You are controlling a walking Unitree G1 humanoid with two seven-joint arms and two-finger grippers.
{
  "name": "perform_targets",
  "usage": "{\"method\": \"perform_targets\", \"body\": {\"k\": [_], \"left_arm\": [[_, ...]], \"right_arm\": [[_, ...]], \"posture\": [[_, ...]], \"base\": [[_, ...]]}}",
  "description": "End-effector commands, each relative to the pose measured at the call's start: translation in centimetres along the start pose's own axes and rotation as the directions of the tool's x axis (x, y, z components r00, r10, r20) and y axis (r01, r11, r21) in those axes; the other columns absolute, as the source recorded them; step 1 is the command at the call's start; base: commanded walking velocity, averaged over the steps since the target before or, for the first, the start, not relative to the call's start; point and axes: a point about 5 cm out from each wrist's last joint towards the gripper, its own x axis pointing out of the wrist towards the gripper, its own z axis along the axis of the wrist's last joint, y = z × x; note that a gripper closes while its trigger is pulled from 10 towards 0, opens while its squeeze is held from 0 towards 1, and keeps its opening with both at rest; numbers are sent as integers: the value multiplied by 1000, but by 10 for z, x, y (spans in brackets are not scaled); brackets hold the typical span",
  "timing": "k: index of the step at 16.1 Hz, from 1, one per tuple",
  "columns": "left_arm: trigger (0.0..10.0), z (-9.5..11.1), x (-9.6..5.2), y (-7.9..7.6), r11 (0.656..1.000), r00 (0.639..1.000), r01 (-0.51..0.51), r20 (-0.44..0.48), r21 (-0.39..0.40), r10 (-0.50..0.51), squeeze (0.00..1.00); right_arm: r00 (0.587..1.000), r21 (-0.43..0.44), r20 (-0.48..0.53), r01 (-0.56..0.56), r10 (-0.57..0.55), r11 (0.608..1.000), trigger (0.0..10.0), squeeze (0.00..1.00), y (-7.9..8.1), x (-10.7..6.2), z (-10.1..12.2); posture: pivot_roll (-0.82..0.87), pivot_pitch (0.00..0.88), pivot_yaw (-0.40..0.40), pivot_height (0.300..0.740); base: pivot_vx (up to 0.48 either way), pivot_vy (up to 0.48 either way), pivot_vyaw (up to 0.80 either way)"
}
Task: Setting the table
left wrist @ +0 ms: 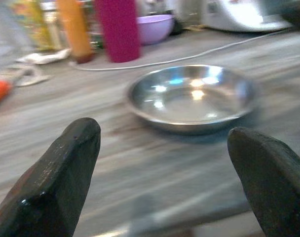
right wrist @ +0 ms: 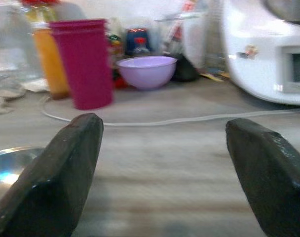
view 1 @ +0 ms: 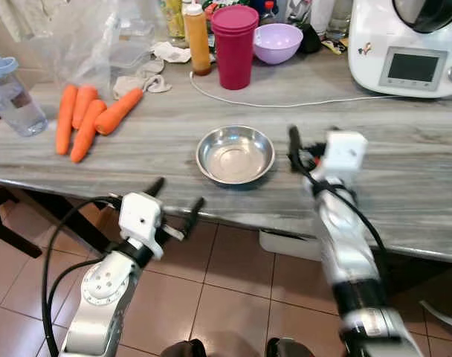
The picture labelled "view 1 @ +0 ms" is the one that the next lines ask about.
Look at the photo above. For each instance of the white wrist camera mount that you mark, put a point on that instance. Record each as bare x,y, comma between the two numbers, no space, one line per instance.
140,216
345,155

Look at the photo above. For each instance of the yellow liquid bottle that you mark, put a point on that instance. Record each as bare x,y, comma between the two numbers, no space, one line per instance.
174,18

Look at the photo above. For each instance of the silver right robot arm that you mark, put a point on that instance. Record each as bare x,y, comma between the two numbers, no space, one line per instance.
352,268

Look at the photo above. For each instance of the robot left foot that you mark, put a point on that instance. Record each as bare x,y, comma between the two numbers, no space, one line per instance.
183,348

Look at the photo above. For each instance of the clear plastic water bottle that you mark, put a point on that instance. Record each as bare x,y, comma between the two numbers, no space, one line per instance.
14,104

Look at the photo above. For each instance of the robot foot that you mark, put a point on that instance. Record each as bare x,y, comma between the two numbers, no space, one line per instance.
289,348
183,348

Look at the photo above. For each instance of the crumpled beige cloth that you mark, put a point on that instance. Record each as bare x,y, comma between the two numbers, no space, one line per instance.
140,80

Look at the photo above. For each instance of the clear plastic bag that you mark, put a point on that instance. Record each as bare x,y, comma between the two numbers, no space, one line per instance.
81,44

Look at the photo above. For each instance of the short orange carrot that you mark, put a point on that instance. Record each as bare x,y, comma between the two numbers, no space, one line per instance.
83,104

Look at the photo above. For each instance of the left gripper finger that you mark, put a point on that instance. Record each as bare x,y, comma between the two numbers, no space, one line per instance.
194,208
157,186

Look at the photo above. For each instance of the dark wooden table leg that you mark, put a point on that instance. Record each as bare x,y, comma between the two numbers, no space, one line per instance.
33,216

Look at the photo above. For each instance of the magenta lidded plastic tumbler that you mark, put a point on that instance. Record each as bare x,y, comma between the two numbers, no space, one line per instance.
235,52

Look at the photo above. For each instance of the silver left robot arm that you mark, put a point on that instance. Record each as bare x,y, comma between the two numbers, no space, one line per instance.
99,294

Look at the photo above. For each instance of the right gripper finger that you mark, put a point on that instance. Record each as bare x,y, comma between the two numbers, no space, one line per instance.
294,138

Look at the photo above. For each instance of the lilac plastic bowl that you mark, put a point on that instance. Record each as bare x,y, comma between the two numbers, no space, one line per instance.
278,43

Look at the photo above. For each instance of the red capped bottle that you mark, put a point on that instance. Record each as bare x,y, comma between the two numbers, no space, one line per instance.
268,11

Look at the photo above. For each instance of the hanging beige towel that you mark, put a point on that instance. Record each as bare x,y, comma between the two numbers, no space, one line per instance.
25,16

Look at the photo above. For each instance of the white kitchen cooking machine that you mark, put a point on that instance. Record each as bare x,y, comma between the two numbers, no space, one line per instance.
408,63

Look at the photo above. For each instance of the stainless steel bowl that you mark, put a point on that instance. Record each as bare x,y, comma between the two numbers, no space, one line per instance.
235,155

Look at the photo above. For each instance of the orange sauce squeeze bottle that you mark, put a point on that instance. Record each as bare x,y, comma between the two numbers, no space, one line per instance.
198,41

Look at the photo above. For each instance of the thick orange carrot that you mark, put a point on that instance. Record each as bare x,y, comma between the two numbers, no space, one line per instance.
119,111

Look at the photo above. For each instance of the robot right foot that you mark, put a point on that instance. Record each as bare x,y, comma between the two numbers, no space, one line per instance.
289,348

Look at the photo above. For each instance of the grey curved floor object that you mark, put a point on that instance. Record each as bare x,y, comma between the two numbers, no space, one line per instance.
443,316

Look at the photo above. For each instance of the long straight orange carrot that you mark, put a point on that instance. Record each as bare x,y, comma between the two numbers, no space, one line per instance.
65,119

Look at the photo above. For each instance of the clear plastic food container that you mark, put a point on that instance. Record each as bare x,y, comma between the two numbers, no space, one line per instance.
133,48

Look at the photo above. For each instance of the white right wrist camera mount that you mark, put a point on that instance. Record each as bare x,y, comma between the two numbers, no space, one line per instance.
345,155

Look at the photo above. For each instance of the white box under table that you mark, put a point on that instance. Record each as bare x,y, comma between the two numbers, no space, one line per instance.
289,244

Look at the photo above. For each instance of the small white rag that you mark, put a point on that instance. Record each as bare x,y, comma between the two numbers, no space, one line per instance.
170,52

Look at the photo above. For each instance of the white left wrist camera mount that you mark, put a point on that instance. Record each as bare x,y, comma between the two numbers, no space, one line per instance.
140,216

